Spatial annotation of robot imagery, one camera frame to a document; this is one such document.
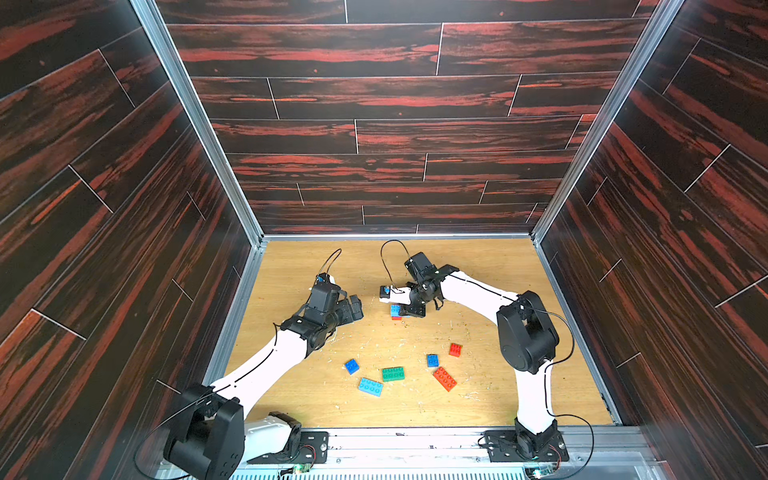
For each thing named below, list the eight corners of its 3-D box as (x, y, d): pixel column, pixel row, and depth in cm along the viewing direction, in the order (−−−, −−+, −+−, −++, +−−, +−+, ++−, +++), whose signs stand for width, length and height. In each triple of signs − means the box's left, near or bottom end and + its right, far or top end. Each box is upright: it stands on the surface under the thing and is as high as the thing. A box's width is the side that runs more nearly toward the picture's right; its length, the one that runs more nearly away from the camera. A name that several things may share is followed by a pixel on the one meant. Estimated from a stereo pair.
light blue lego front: (357, 390, 85) (357, 388, 83) (361, 379, 87) (361, 376, 85) (381, 398, 83) (381, 395, 82) (384, 386, 85) (384, 384, 84)
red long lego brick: (448, 393, 84) (450, 390, 83) (432, 375, 88) (433, 372, 86) (456, 385, 85) (457, 383, 84) (440, 368, 89) (441, 365, 87)
